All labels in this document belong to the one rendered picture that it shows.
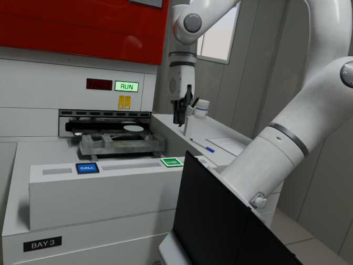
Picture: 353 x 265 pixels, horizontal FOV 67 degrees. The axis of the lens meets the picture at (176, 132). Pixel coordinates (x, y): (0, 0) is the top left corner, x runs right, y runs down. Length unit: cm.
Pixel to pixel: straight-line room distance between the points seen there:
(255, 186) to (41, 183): 51
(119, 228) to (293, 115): 58
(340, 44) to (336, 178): 170
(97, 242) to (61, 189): 21
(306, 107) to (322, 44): 20
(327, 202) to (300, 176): 31
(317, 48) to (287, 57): 172
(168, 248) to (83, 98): 82
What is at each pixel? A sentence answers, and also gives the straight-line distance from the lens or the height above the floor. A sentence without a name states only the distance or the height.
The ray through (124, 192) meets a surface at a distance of 79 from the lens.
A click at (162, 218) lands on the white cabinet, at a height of 79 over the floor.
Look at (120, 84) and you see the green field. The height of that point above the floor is 111.
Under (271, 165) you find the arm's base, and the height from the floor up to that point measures 109.
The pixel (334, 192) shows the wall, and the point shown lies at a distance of 244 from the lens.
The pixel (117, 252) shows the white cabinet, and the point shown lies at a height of 70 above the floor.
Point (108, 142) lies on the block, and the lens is 113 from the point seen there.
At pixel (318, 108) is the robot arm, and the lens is 68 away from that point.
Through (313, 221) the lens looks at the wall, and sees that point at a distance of 261.
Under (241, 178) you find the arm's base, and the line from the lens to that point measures 64.
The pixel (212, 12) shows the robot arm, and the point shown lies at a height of 141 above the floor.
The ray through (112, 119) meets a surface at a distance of 134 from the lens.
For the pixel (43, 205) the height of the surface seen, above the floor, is 89.
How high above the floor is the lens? 131
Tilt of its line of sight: 17 degrees down
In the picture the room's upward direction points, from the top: 9 degrees clockwise
